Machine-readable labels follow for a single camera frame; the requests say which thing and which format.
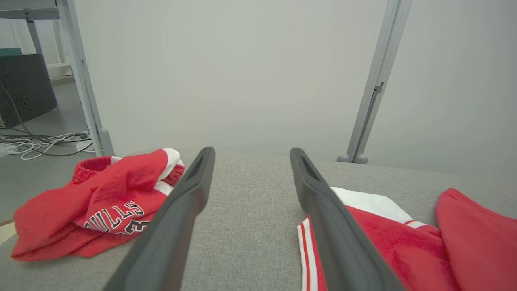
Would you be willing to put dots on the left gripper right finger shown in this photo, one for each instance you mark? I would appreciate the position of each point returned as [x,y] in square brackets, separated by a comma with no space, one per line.
[347,258]

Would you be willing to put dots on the cream laundry basket brown rim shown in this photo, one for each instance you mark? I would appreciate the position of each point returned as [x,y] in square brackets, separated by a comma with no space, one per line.
[5,232]

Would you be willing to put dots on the red shirt with white sleeves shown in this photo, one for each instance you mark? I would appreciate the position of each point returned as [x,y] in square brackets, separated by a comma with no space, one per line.
[404,250]

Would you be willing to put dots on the white partition panel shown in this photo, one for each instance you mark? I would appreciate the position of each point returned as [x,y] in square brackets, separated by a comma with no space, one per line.
[222,72]
[464,81]

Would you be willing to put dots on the grey partition post with single foot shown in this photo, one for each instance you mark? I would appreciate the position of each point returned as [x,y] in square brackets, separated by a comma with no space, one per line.
[83,81]

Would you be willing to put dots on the teal board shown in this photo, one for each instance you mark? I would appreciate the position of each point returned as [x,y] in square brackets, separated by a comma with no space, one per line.
[10,52]

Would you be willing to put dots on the white power strip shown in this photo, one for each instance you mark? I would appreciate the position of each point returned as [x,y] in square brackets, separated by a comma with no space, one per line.
[85,145]

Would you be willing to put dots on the dark cabinet box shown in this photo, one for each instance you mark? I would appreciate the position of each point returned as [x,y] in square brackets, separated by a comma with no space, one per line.
[24,89]

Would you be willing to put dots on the grey partition post with two feet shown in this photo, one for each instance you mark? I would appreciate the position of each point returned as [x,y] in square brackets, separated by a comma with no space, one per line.
[377,81]

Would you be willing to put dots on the grey fabric sofa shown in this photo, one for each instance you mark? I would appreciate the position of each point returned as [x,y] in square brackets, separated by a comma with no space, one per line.
[250,226]

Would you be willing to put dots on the grey metal frame table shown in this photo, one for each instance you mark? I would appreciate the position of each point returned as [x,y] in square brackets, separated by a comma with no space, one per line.
[28,12]

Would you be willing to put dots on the red garment with Bulls print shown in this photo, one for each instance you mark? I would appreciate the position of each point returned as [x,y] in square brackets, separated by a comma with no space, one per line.
[60,218]

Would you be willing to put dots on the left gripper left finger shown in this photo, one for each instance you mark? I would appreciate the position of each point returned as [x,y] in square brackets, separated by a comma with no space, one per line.
[161,250]

